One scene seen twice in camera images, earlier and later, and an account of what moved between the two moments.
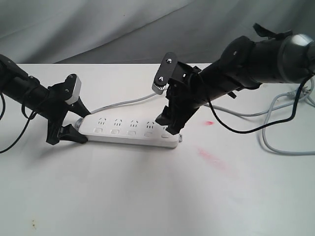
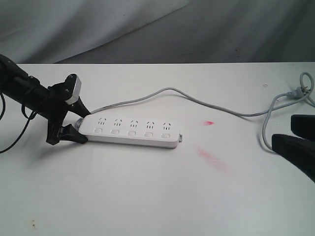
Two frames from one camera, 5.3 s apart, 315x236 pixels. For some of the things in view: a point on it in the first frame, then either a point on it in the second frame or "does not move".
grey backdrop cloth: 141,31 does not move
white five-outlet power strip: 132,131 does not move
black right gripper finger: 165,117 -> 303,126
